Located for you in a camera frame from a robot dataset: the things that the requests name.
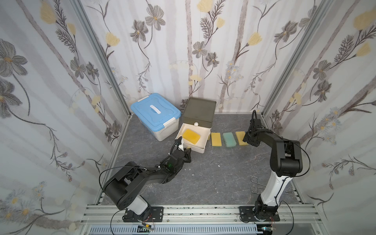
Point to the white cable duct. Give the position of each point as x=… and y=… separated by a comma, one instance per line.
x=177, y=229

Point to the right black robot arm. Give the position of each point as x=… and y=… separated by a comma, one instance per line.
x=285, y=162

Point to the green three-drawer cabinet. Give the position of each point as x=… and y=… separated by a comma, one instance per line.
x=198, y=117

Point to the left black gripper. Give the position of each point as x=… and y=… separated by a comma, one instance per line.
x=180, y=152

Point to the yellow green-backed sponge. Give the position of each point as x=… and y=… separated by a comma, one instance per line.
x=216, y=139

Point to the metal wire hook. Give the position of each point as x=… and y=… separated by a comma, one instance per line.
x=257, y=187

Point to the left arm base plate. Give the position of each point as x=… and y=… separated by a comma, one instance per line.
x=155, y=213

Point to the light green sponge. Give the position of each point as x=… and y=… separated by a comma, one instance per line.
x=229, y=139

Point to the bright yellow sponge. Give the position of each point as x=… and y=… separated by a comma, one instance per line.
x=191, y=136

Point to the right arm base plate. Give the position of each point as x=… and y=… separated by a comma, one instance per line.
x=250, y=214

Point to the blue lid storage box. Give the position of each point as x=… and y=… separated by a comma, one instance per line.
x=158, y=115

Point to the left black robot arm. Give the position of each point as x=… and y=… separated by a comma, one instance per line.
x=125, y=186

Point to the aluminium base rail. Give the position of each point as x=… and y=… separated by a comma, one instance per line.
x=295, y=219

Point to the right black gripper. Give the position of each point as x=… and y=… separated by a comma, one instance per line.
x=254, y=130

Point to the pale yellow sponge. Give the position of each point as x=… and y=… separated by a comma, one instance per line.
x=240, y=136

